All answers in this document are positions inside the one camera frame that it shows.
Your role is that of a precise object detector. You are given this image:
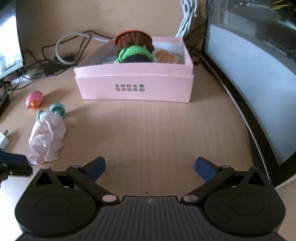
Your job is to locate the pink bird toy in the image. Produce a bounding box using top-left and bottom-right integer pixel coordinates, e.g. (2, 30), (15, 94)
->
(26, 91), (44, 110)

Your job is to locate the pink cardboard box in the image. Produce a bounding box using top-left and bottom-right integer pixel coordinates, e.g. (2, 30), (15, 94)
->
(74, 37), (194, 103)

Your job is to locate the computer case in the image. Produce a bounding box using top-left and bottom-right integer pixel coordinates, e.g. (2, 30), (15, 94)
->
(203, 1), (295, 188)

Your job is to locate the monitor with black stand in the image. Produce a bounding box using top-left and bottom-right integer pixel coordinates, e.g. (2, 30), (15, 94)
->
(0, 0), (25, 80)

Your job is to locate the white power strip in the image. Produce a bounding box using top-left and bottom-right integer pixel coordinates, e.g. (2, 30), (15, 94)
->
(10, 69), (38, 86)

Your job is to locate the black thin cable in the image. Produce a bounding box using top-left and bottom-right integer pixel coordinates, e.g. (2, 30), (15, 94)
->
(4, 29), (93, 91)

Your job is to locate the crochet doll with red hat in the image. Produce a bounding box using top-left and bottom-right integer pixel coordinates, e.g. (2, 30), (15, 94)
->
(114, 30), (154, 64)

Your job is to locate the white power adapter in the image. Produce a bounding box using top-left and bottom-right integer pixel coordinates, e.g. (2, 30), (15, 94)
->
(0, 130), (10, 150)

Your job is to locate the teal plastic toy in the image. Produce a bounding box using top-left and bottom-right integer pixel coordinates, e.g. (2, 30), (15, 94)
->
(36, 102), (66, 123)

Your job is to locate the white coiled cable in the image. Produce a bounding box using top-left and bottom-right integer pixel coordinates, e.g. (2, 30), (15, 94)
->
(174, 0), (199, 39)

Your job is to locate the black keyboard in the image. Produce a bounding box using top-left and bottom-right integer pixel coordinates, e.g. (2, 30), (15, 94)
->
(0, 93), (10, 115)

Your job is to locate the grey thick cable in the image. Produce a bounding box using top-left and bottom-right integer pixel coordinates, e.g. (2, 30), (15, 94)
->
(55, 32), (115, 65)

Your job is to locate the black power brick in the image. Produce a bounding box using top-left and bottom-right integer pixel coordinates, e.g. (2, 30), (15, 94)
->
(43, 62), (70, 77)

